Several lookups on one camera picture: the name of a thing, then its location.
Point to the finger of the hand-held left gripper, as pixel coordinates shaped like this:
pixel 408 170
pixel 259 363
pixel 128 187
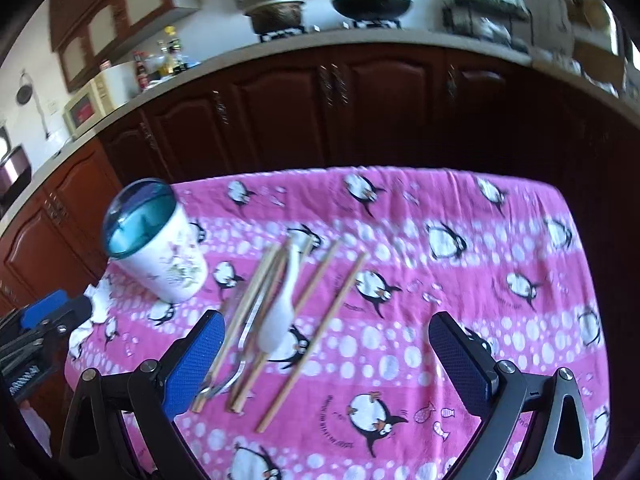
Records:
pixel 46 307
pixel 77 312

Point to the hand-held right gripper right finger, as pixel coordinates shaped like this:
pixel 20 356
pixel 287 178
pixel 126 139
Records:
pixel 460 360

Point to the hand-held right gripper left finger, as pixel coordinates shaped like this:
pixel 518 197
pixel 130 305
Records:
pixel 196 360

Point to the white ceramic spoon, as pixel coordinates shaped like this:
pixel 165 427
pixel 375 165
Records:
pixel 275 330

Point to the wooden chopstick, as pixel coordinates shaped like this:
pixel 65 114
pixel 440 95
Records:
pixel 265 285
pixel 256 280
pixel 319 332
pixel 320 274

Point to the white cup with blue rim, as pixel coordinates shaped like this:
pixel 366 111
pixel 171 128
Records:
pixel 165 260

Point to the metal fork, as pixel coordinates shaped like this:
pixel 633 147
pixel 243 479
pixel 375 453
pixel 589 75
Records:
pixel 231 379

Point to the pink penguin tablecloth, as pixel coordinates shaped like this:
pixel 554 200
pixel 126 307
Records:
pixel 400 310

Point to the dark red kitchen appliance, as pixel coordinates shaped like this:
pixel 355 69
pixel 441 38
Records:
pixel 12 170

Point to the cream microwave oven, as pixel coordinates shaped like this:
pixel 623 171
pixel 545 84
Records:
pixel 87 107

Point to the hanging metal strainer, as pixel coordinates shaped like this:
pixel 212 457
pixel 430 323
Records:
pixel 23 94

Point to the red label sauce bottle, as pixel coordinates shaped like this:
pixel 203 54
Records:
pixel 141 75

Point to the brown wooden base cabinets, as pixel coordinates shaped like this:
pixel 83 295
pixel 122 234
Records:
pixel 300 110

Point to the grey kitchen countertop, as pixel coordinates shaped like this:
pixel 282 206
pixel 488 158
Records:
pixel 425 37

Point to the cardboard box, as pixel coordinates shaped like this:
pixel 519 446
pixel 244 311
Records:
pixel 595 60

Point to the gas stove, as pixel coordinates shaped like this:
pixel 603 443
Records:
pixel 280 35

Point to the black dish rack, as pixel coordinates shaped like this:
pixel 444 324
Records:
pixel 480 20

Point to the brown pot with lid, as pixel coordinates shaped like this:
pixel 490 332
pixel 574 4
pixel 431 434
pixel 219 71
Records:
pixel 275 17

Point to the black wok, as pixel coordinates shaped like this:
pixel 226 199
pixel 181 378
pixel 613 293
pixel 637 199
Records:
pixel 370 7

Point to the brown wooden wall cabinet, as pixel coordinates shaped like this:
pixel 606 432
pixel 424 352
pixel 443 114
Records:
pixel 100 25

